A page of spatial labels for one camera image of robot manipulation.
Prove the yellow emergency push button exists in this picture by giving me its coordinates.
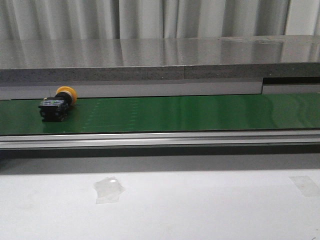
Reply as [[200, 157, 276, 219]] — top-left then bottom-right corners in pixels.
[[38, 86, 78, 122]]

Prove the crumpled clear tape patch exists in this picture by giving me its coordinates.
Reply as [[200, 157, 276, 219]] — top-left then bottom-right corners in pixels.
[[93, 176, 125, 204]]

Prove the grey speckled stone counter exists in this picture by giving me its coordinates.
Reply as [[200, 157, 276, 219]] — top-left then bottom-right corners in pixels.
[[0, 34, 320, 100]]

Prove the green conveyor belt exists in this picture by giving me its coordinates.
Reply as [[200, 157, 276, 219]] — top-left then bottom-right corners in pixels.
[[0, 93, 320, 136]]

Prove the flat clear tape strip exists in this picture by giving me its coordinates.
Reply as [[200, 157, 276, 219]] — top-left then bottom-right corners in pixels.
[[289, 176, 320, 197]]

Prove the white pleated curtain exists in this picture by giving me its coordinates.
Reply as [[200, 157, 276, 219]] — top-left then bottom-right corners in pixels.
[[0, 0, 320, 40]]

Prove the aluminium conveyor side rail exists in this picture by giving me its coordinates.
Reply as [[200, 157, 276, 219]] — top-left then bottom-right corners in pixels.
[[0, 129, 320, 150]]

